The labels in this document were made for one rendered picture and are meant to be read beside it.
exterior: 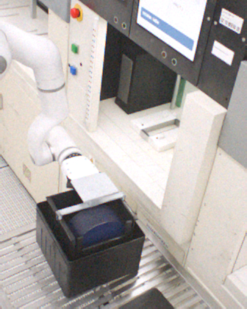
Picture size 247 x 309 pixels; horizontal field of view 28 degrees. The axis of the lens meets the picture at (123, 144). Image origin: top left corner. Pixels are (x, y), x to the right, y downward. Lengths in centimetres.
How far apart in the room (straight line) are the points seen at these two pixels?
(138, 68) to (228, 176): 84
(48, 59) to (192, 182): 57
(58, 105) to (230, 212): 62
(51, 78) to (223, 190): 61
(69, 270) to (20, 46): 68
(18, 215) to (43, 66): 160
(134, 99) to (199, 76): 82
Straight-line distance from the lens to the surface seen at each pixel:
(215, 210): 161
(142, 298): 159
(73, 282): 164
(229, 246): 162
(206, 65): 146
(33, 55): 150
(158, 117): 225
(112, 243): 165
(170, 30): 155
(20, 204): 305
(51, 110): 161
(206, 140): 145
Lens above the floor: 213
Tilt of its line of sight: 37 degrees down
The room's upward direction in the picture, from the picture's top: 8 degrees clockwise
